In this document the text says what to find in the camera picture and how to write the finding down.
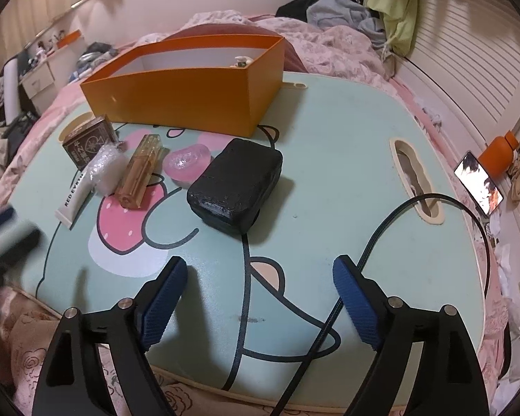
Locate amber perfume bottle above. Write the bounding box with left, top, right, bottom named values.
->
left=115, top=134, right=163, bottom=209

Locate orange bottle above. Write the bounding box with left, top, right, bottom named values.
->
left=478, top=131, right=519, bottom=180

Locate orange cardboard box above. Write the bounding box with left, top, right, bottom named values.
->
left=80, top=34, right=285, bottom=137

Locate white bedside cabinet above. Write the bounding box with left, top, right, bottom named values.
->
left=20, top=37, right=87, bottom=115

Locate black cable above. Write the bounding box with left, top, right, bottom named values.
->
left=267, top=192, right=492, bottom=416

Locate white cosmetic tube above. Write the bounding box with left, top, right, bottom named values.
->
left=55, top=169, right=93, bottom=229

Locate grey clothes pile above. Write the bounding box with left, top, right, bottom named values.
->
left=306, top=0, right=387, bottom=49

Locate clear crinkled plastic bag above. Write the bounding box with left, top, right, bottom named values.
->
left=87, top=144, right=128, bottom=197

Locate brown drink carton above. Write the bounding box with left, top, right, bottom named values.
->
left=63, top=115, right=119, bottom=171

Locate smartphone with lit screen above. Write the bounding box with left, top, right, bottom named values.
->
left=454, top=151, right=503, bottom=217

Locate black zip pouch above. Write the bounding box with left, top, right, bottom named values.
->
left=187, top=138, right=283, bottom=235

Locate pink heart-shaped case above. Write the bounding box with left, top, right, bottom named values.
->
left=162, top=144, right=211, bottom=184

